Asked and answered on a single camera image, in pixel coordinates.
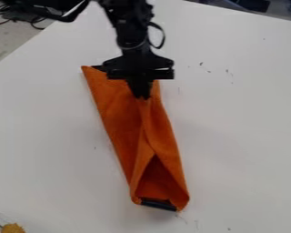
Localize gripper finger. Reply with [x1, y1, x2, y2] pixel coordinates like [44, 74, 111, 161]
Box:
[140, 77, 156, 100]
[125, 77, 145, 97]

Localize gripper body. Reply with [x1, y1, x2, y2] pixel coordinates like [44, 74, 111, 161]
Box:
[90, 45, 176, 81]

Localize yellow toy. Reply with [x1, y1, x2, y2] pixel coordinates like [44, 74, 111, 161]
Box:
[0, 222, 27, 233]

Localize orange cloth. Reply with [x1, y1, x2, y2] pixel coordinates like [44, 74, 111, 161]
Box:
[79, 65, 191, 213]

